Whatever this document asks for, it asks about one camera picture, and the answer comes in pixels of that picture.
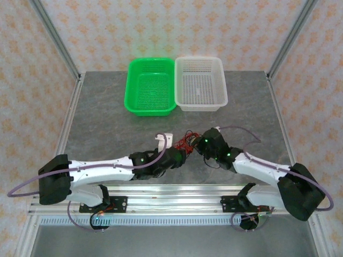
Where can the white plastic basket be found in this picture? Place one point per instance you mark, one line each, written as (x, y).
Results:
(201, 85)

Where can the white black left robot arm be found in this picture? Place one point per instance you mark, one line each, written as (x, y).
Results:
(93, 168)

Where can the green plastic basket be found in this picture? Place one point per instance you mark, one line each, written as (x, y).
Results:
(150, 88)

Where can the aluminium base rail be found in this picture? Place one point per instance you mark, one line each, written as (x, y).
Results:
(174, 198)

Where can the aluminium table edge rail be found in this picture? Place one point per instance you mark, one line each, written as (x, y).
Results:
(70, 115)
(280, 115)

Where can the aluminium frame post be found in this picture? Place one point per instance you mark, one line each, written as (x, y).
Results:
(59, 40)
(291, 40)

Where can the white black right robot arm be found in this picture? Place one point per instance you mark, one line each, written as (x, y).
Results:
(262, 166)

